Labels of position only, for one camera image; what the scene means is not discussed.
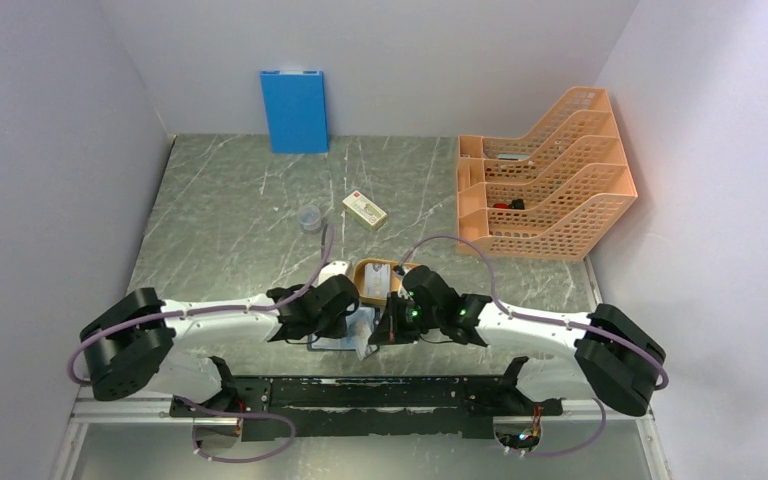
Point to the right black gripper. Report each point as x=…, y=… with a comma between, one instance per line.
x=390, y=330

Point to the small clear plastic cup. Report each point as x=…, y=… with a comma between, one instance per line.
x=310, y=218

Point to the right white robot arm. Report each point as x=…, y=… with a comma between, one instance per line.
x=601, y=354

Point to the stack of grey VIP cards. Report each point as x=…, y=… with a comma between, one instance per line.
x=377, y=280

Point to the orange mesh file organizer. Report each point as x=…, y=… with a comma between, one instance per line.
x=571, y=170

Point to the blue rectangular box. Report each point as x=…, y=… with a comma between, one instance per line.
x=295, y=108

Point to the blue leather card holder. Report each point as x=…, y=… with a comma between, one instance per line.
x=360, y=326

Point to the small green white box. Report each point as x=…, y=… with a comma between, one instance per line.
x=364, y=210

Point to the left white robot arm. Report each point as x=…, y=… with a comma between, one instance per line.
x=142, y=341

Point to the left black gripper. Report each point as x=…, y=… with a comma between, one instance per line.
x=336, y=330

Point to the red black item in organizer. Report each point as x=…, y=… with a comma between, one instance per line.
x=515, y=204

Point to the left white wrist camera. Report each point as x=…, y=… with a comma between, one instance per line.
x=334, y=268

